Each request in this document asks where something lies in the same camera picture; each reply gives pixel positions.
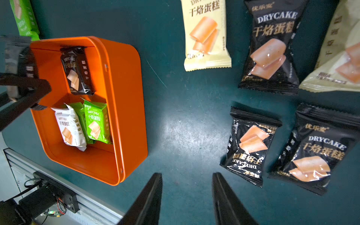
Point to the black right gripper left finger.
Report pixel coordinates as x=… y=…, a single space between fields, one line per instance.
x=146 y=208

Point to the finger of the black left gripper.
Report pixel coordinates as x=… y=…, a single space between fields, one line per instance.
x=25 y=93

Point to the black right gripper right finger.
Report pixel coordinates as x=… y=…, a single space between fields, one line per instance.
x=228 y=209

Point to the black cookie packet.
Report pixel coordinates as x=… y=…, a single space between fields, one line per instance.
x=251 y=137
x=19 y=58
x=319 y=141
x=76 y=69
x=269 y=66

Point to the white cookie packet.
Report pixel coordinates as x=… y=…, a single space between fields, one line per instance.
x=70 y=127

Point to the orange storage box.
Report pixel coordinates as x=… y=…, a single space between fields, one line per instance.
x=116 y=76

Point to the yellow cookie packet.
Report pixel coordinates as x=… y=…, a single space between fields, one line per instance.
x=205 y=34

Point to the pale green cookie packet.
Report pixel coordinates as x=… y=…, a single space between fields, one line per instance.
x=338 y=64

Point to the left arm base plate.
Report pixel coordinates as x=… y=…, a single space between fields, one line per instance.
x=65 y=195

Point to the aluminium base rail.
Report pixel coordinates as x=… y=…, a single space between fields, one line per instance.
x=31 y=194

